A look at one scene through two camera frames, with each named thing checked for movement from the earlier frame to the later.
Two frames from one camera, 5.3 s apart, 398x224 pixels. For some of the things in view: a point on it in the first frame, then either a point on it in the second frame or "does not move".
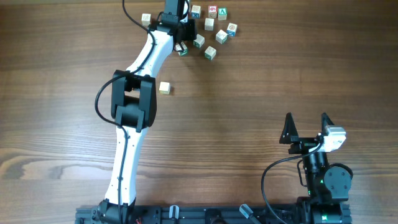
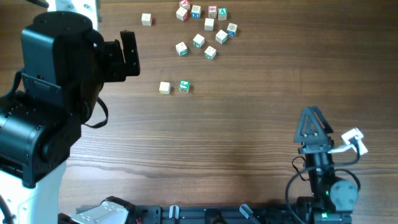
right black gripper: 305,142 -> 314,149
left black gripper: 173,5 -> 130,52
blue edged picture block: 231,30 does not move
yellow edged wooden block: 164,88 does not move
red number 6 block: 212,11 does not move
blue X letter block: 195,12 does not move
